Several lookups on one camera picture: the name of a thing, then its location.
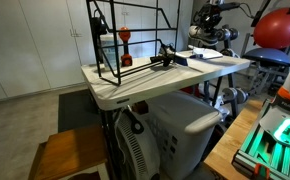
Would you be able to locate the chrome dumbbell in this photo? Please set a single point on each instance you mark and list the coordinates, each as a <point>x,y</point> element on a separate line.
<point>230,52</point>
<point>235,95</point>
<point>226,34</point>

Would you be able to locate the black tool hanging on rack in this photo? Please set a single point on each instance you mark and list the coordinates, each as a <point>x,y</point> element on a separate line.
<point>98,26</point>

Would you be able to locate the blue padded seat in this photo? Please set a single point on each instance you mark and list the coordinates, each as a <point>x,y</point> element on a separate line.
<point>268,56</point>

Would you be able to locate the black hand tool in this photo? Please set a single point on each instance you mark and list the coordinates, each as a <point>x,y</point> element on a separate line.
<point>166,56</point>

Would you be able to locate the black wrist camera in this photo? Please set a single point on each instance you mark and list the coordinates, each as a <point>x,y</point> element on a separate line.
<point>229,6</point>

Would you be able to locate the clear plastic container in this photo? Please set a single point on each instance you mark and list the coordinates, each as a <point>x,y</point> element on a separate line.
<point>109,55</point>

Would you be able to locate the white wall cabinet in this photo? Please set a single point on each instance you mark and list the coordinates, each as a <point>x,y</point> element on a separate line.
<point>35,50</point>

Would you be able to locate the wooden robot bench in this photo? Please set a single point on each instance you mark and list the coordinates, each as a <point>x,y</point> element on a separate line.
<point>231,146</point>

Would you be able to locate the white paper pad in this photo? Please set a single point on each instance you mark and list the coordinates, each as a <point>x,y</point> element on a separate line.
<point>208,53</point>

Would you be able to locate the white laundry basket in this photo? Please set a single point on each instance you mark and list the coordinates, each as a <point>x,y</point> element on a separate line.
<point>185,133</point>

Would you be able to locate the red exercise ball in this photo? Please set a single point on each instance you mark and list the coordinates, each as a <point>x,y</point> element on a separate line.
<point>278,30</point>

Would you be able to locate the wooden stool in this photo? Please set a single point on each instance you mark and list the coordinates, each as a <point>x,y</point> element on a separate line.
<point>71,150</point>

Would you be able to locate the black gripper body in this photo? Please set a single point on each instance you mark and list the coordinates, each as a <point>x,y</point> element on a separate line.
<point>210,14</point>

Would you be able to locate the metal seat frame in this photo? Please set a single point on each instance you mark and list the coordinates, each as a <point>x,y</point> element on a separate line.
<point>268,78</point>

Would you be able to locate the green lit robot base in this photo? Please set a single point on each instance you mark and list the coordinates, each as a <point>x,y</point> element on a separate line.
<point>278,146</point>

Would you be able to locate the white round fan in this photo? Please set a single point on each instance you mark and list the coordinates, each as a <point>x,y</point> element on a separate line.
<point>135,153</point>

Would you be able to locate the dark floor mat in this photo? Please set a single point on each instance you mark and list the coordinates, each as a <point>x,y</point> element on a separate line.
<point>75,110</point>

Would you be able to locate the grey trainer shoe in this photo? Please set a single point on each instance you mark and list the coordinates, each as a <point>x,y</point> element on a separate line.
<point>203,35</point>

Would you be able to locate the blue box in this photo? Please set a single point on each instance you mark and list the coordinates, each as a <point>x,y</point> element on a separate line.
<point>181,61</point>

